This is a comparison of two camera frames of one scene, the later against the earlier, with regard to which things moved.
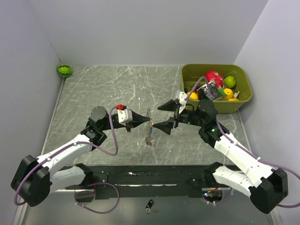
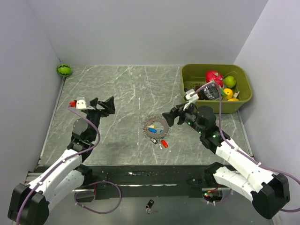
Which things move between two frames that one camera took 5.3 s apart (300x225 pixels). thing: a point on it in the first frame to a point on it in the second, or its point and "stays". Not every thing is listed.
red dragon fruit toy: [218, 79] stays
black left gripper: [137, 120] to [109, 108]
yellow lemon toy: [233, 99] stays
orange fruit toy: [229, 92] stays
